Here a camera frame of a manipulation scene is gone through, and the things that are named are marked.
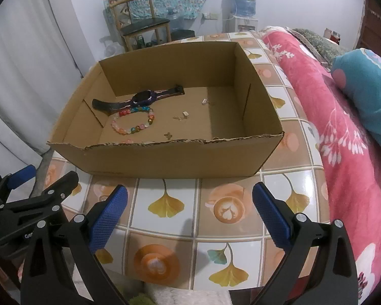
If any green patterned pillow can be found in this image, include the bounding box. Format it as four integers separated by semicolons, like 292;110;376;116
289;28;348;58

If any blue pillow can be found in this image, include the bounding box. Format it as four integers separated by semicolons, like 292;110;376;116
332;48;381;172

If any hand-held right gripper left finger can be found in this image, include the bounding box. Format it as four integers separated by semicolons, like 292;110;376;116
21;185;128;305

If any brown cardboard box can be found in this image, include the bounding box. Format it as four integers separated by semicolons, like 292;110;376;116
47;41;284;178

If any colourful bead bracelet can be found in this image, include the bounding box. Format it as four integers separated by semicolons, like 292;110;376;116
111;107;155;136

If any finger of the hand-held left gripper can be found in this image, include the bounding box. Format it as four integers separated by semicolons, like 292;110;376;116
0;165;36;204
0;171;80;226

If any blue water jug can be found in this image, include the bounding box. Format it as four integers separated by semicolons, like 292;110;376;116
167;8;186;32

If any brown wooden door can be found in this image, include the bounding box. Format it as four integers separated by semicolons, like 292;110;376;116
357;0;381;67

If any green fluffy cloth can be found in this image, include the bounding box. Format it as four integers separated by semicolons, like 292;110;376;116
130;292;153;305

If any purple smart watch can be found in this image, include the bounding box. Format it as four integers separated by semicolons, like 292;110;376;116
92;85;185;116

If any leaf and coffee print tablecloth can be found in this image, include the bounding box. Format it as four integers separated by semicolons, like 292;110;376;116
35;30;329;296

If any black bin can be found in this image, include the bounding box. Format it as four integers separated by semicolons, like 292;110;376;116
171;29;196;42

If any blue dispenser water bottle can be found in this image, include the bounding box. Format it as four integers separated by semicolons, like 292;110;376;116
232;0;258;17

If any white curtain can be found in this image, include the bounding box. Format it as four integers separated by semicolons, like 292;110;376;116
0;0;85;169

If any pink floral blanket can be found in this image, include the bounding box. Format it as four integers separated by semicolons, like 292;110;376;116
262;27;381;305

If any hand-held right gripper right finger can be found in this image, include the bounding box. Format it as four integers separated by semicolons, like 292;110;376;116
229;182;359;305

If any white fluffy blanket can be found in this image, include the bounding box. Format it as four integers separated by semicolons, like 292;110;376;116
146;283;232;305

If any wooden chair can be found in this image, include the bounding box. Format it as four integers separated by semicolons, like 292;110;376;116
109;0;172;52

